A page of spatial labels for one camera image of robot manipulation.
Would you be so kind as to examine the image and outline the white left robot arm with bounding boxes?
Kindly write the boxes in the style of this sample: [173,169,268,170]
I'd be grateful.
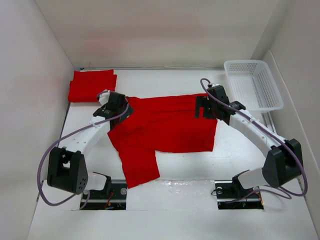
[47,90,133,195]

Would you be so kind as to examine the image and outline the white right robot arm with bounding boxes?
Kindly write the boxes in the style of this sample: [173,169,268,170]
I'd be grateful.
[195,84,308,190]

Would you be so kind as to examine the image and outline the folded red t shirt stack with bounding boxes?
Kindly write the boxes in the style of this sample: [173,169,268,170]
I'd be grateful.
[67,69,117,103]

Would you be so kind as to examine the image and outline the white perforated plastic basket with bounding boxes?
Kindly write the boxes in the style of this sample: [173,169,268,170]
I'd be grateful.
[223,60,284,113]

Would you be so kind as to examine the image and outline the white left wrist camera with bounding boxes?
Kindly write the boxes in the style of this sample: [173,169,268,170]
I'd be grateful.
[97,89,111,106]

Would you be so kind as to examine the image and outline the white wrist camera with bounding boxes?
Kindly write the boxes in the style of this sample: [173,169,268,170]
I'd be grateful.
[207,83,221,88]
[97,89,111,106]

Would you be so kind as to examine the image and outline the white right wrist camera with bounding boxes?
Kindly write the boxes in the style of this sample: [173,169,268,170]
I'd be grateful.
[207,83,221,88]

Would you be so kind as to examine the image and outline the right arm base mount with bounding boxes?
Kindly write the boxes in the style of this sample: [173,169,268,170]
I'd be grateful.
[211,174,264,210]

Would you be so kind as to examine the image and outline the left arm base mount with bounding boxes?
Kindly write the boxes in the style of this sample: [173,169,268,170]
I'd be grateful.
[82,180,128,211]

